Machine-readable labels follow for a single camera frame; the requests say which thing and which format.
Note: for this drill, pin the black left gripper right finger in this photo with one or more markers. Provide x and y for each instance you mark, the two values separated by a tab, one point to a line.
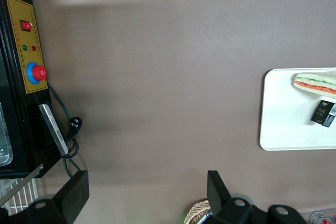
219	200

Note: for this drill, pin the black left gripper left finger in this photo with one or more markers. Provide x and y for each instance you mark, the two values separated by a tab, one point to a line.
74	195

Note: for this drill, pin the cream plastic tray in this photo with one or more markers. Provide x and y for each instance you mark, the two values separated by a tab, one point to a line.
286	129

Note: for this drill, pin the black gum box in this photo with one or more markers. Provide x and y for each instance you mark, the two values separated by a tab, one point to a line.
321	112

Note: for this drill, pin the wicker basket with foil trays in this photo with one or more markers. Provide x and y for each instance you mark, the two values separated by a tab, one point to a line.
195	212

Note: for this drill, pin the black sealing machine yellow panel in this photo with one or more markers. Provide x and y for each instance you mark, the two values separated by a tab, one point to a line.
25	119

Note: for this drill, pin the red cola bottle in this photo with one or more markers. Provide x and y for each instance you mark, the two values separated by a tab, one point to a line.
320	218

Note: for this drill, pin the wrapped triangle sandwich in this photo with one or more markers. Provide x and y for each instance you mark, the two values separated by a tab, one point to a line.
317	83

